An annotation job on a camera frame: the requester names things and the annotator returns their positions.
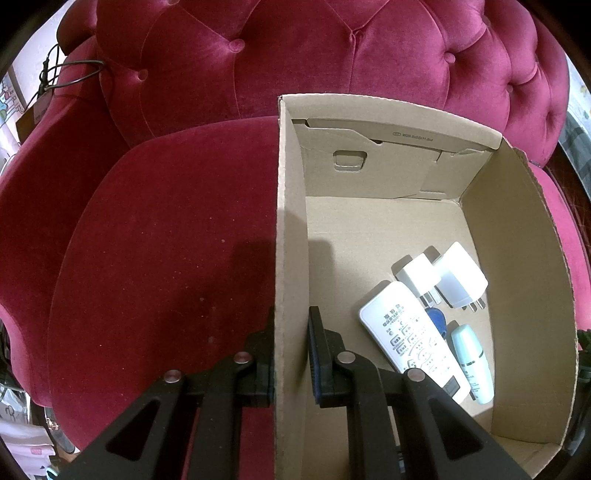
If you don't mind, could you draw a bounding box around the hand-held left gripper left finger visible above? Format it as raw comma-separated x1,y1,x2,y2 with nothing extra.
55,305,277,480

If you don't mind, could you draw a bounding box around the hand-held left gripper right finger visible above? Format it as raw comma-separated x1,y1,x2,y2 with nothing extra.
307,305,532,480

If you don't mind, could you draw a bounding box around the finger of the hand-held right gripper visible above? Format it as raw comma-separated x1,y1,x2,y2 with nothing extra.
576,328,591,367

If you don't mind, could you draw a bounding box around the white remote control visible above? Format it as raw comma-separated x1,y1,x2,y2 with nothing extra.
359,281,472,402

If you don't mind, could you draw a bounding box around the pale teal bottle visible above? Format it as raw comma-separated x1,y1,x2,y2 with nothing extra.
450,324,495,406

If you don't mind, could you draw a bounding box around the blue key fob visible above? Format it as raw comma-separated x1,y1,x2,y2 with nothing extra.
424,307,450,334

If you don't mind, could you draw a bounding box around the white charger plug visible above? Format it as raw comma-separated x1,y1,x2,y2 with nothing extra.
392,253,443,308
434,241,489,311

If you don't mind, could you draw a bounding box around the brown cardboard box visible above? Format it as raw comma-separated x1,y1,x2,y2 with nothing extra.
272,92,580,480

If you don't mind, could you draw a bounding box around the red velvet tufted armchair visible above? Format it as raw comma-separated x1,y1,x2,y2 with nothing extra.
0,0,591,480

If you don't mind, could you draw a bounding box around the pink printed bag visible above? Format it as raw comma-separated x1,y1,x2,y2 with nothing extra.
0,406,70,480

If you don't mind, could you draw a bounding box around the brown tag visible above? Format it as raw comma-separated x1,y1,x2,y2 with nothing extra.
16,90,56,139

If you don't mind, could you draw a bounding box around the cartoon printed curtain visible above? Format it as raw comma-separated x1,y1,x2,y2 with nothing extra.
0,69,28,148

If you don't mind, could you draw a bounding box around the black cable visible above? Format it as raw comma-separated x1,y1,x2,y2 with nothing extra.
39,44,105,95

